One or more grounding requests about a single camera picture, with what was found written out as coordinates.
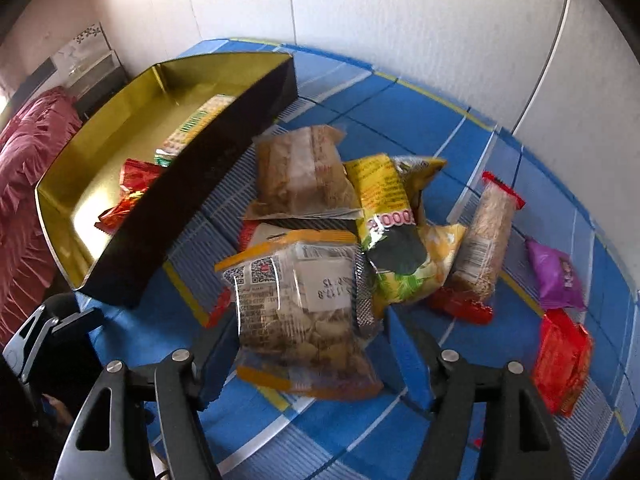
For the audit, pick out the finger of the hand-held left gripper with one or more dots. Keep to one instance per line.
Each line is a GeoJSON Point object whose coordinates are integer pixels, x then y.
{"type": "Point", "coordinates": [40, 332]}

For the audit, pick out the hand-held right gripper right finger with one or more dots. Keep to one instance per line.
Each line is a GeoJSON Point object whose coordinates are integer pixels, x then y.
{"type": "Point", "coordinates": [400, 360]}

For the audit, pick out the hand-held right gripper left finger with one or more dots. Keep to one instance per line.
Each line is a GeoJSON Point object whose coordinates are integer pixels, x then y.
{"type": "Point", "coordinates": [215, 370]}

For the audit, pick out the yellow leaf print snack packet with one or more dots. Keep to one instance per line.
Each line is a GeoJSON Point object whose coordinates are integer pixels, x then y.
{"type": "Point", "coordinates": [415, 270]}

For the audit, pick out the clear packet with orange trim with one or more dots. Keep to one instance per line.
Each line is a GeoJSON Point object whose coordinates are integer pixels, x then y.
{"type": "Point", "coordinates": [300, 320]}

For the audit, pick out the oat bar with red ends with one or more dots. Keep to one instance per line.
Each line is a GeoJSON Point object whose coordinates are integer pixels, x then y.
{"type": "Point", "coordinates": [487, 230]}

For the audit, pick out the red orange snack packet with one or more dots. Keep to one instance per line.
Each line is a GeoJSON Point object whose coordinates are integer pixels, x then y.
{"type": "Point", "coordinates": [562, 360]}

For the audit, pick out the black box with gold interior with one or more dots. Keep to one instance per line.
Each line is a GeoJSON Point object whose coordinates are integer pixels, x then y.
{"type": "Point", "coordinates": [200, 175]}

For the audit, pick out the brown clear snack packet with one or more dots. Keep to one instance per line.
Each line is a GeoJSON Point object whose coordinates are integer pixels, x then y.
{"type": "Point", "coordinates": [300, 175]}

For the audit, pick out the red white snack packet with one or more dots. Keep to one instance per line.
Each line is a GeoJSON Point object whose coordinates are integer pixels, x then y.
{"type": "Point", "coordinates": [248, 237]}

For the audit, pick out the red gold snack packet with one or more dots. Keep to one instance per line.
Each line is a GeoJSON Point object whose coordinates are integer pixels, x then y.
{"type": "Point", "coordinates": [142, 175]}
{"type": "Point", "coordinates": [120, 212]}

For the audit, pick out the maroon cloth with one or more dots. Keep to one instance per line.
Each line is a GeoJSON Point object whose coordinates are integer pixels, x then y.
{"type": "Point", "coordinates": [30, 170]}

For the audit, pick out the purple snack packet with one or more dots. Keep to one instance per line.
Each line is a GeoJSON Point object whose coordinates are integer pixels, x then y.
{"type": "Point", "coordinates": [555, 275]}

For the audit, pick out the blue plaid bed sheet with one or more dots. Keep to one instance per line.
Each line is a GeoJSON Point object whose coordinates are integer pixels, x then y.
{"type": "Point", "coordinates": [425, 120]}

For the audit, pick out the green yellow snack packet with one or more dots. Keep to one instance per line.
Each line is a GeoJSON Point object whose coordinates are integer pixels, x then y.
{"type": "Point", "coordinates": [200, 120]}

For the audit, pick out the dark cabinet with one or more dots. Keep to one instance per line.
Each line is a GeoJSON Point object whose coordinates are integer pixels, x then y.
{"type": "Point", "coordinates": [100, 85]}

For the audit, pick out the white patterned box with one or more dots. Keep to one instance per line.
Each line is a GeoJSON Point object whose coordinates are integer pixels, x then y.
{"type": "Point", "coordinates": [85, 45]}

